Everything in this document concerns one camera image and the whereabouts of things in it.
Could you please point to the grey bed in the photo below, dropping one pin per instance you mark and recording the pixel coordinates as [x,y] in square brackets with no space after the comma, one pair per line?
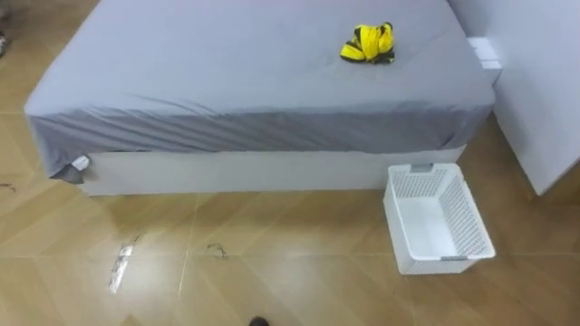
[235,90]

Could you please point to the yellow and black garment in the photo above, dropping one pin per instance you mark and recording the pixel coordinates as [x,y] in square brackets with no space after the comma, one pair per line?
[369,43]

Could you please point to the white plastic laundry basket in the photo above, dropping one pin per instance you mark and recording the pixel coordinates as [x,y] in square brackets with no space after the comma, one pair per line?
[430,226]

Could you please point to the white cabinet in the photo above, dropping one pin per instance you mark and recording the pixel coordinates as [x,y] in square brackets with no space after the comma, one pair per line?
[530,81]

